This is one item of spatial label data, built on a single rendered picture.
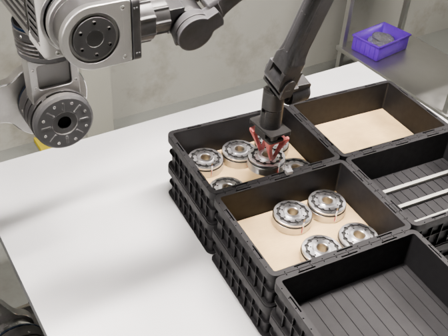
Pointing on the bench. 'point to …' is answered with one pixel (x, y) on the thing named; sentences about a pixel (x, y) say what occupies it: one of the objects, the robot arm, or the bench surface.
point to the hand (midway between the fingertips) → (267, 153)
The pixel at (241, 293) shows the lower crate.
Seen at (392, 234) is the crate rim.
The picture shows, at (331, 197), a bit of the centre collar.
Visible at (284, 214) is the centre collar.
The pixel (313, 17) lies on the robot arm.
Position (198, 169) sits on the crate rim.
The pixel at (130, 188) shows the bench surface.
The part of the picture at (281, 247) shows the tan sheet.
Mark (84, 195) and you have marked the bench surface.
